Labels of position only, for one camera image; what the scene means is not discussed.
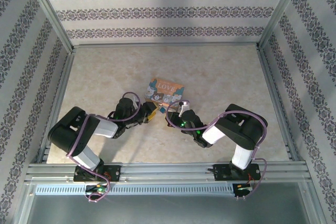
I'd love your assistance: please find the aluminium table side rail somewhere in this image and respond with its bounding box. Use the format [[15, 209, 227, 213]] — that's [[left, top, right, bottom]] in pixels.
[[39, 48, 76, 164], [256, 45, 297, 162]]

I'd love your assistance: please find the aluminium frame post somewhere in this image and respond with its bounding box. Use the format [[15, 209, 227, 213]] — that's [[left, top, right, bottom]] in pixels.
[[258, 0, 307, 49], [25, 0, 74, 54]]

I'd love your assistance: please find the slotted grey cable duct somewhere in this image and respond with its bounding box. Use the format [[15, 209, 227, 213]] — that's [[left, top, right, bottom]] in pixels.
[[35, 183, 235, 196]]

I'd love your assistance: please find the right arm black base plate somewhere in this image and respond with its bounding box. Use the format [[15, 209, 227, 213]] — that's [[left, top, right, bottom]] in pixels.
[[214, 163, 260, 182]]

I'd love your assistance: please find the aluminium table back rail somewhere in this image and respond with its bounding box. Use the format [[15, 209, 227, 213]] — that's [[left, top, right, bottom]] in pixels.
[[70, 42, 260, 49]]

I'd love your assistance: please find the grey metal sheet panel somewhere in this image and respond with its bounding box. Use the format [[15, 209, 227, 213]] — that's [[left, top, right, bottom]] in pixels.
[[26, 195, 312, 224]]

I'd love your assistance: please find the aluminium mounting rail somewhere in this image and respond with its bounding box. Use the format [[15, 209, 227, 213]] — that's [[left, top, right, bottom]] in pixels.
[[25, 163, 308, 183]]

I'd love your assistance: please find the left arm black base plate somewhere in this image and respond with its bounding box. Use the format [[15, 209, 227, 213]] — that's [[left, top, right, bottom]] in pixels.
[[74, 165, 122, 183]]

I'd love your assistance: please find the orange LOVE bear tin box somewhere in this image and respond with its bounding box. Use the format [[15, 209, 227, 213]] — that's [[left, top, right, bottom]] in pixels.
[[144, 77, 185, 110]]

